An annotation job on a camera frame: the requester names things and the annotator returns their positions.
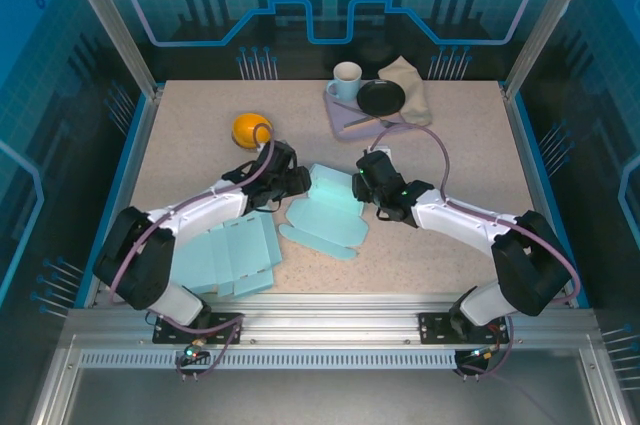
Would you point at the light blue paper box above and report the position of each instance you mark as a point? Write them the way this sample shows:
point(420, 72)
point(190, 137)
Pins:
point(240, 255)
point(325, 215)

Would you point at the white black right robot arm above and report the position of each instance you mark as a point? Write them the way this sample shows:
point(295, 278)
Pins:
point(460, 222)

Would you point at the silver metal knife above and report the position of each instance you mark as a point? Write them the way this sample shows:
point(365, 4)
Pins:
point(356, 124)

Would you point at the orange bowl with patterned outside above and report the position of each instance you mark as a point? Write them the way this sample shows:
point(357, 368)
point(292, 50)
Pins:
point(245, 127)

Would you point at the lavender plastic tray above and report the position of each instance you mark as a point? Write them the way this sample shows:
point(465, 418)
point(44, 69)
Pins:
point(342, 115)

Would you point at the black round plate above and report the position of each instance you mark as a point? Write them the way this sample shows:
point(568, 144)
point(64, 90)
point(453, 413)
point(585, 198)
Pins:
point(380, 97)

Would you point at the beige cloth napkin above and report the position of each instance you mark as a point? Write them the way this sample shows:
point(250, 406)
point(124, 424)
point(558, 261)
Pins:
point(410, 90)

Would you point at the pale blue mug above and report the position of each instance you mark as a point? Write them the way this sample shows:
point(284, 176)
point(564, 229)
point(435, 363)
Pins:
point(345, 87)

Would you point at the grey metal front panel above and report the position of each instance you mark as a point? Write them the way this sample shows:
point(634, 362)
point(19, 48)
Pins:
point(320, 395)

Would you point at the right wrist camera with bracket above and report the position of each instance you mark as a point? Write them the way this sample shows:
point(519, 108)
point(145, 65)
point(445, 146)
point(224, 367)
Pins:
point(382, 149)

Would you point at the aluminium mounting rail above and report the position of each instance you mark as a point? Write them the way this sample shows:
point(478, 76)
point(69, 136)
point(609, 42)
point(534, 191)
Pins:
point(330, 320)

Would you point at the aluminium table side rail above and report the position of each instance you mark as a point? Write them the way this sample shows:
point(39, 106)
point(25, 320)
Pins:
point(534, 185)
point(129, 185)

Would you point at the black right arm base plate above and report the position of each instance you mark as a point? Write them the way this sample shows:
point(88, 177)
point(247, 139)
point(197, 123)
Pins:
point(432, 327)

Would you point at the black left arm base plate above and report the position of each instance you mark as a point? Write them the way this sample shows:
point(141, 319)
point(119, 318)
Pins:
point(165, 332)

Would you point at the aluminium frame post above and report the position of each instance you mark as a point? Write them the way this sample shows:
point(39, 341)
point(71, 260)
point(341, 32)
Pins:
point(110, 15)
point(552, 15)

